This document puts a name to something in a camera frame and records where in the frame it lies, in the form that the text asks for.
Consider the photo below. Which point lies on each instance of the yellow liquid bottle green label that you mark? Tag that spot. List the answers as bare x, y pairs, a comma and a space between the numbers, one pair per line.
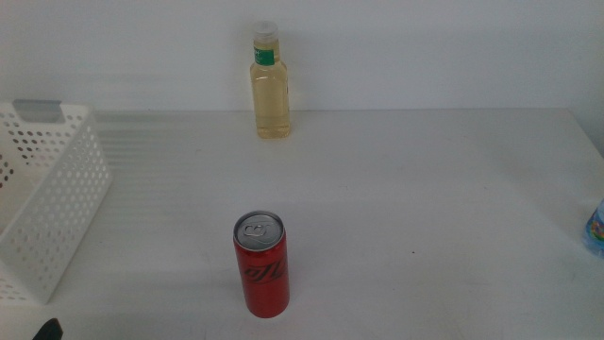
270, 99

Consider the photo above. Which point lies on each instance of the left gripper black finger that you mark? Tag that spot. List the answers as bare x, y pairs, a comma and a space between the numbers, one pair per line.
49, 330

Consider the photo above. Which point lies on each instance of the clear water bottle blue cap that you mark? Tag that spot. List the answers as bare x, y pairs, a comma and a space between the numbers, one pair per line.
595, 231

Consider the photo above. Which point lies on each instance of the red cola can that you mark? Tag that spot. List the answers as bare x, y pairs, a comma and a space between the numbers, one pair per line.
262, 278

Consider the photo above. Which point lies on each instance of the white perforated plastic basket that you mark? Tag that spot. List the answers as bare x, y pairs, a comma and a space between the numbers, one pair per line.
75, 113

